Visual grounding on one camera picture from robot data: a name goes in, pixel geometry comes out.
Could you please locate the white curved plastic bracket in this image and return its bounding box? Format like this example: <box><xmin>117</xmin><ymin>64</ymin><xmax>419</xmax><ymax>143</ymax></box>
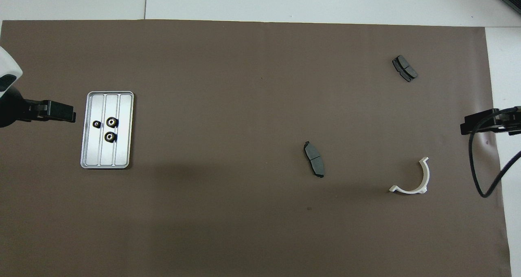
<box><xmin>389</xmin><ymin>156</ymin><xmax>430</xmax><ymax>195</ymax></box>

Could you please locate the silver metal tray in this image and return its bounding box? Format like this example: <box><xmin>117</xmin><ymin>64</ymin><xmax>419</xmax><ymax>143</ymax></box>
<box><xmin>80</xmin><ymin>91</ymin><xmax>134</xmax><ymax>169</ymax></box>

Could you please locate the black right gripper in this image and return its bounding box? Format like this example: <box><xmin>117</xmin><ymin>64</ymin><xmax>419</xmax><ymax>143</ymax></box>
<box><xmin>460</xmin><ymin>106</ymin><xmax>521</xmax><ymax>136</ymax></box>

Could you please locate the long dark brake pad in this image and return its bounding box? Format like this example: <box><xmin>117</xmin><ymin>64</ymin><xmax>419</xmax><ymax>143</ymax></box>
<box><xmin>303</xmin><ymin>141</ymin><xmax>326</xmax><ymax>178</ymax></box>

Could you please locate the brown table mat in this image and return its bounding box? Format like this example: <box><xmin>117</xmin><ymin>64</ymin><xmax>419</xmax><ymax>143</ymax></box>
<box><xmin>0</xmin><ymin>20</ymin><xmax>512</xmax><ymax>277</ymax></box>

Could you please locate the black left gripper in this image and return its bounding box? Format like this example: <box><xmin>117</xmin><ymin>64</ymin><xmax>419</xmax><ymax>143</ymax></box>
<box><xmin>0</xmin><ymin>86</ymin><xmax>77</xmax><ymax>129</ymax></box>

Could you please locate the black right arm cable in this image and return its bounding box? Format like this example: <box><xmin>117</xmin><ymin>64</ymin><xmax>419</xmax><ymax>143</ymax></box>
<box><xmin>468</xmin><ymin>107</ymin><xmax>521</xmax><ymax>198</ymax></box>

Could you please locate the short dark brake pad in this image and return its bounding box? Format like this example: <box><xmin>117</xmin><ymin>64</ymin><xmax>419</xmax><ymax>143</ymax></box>
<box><xmin>392</xmin><ymin>55</ymin><xmax>418</xmax><ymax>83</ymax></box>

